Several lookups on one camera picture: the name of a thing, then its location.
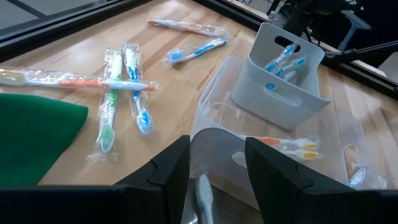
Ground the black gantry strut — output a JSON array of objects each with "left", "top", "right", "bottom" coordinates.
[{"left": 323, "top": 40, "right": 398, "bottom": 68}]

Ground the dark grey table stand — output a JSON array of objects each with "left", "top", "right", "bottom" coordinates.
[{"left": 337, "top": 10, "right": 373, "bottom": 52}]

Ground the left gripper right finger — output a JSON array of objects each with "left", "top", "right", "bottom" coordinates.
[{"left": 244, "top": 136, "right": 398, "bottom": 224}]

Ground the green cloth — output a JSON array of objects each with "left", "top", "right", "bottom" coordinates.
[{"left": 0, "top": 92, "right": 90, "bottom": 187}]

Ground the green toothbrush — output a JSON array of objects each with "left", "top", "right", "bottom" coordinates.
[
  {"left": 85, "top": 49, "right": 124, "bottom": 162},
  {"left": 194, "top": 173, "right": 216, "bottom": 224}
]

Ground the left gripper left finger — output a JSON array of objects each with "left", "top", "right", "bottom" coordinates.
[{"left": 0, "top": 134, "right": 191, "bottom": 224}]

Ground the clear plastic bin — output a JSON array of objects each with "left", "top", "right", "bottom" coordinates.
[{"left": 190, "top": 55, "right": 379, "bottom": 190}]

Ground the blue toothbrush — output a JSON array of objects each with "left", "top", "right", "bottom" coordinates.
[
  {"left": 263, "top": 42, "right": 299, "bottom": 73},
  {"left": 274, "top": 57, "right": 308, "bottom": 78},
  {"left": 163, "top": 37, "right": 229, "bottom": 68},
  {"left": 348, "top": 166, "right": 368, "bottom": 189},
  {"left": 123, "top": 43, "right": 155, "bottom": 138},
  {"left": 264, "top": 70, "right": 299, "bottom": 91}
]

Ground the light grey plastic bin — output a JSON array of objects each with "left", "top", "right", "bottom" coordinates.
[{"left": 231, "top": 22, "right": 334, "bottom": 131}]

